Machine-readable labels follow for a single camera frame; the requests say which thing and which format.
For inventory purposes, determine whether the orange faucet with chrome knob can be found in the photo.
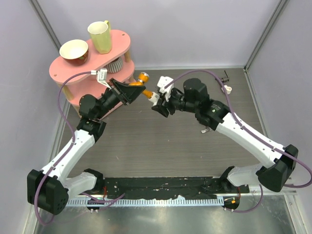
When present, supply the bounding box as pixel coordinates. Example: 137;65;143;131
129;72;153;99

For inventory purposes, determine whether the striped grey bowl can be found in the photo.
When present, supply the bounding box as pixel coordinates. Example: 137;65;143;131
106;57;123;74

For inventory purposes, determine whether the pink three-tier shelf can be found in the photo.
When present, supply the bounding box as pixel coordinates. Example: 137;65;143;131
49;29;138;120

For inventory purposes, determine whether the chrome faucet on table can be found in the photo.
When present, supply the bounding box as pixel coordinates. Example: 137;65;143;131
201;128;211;134

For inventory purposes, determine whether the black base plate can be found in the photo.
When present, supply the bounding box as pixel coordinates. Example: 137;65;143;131
86;176;250;200

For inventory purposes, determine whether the slotted cable duct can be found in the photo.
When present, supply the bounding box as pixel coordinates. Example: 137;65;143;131
66;196;224;209

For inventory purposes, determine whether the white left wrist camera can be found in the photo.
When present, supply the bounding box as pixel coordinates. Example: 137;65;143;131
91;68;112;89

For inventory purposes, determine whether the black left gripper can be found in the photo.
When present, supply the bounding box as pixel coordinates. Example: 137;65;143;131
96;78;146;120

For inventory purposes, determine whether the red bowl white inside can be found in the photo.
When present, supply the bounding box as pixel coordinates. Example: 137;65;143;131
59;39;89;66

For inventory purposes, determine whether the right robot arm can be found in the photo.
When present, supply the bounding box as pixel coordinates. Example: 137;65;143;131
151;76;298;193

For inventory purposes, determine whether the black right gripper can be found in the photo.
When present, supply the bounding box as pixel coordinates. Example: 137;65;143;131
152;87;198;117

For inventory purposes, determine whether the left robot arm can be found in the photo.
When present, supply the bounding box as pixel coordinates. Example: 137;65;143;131
27;78;146;215

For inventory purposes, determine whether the white PVC elbow fitting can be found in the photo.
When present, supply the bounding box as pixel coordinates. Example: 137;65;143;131
149;92;160;103

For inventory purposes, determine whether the dark faucet with white elbow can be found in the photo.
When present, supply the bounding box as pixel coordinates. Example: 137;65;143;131
216;70;233;95

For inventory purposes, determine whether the yellow-green mug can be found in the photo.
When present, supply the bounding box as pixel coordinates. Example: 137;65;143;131
87;20;112;54

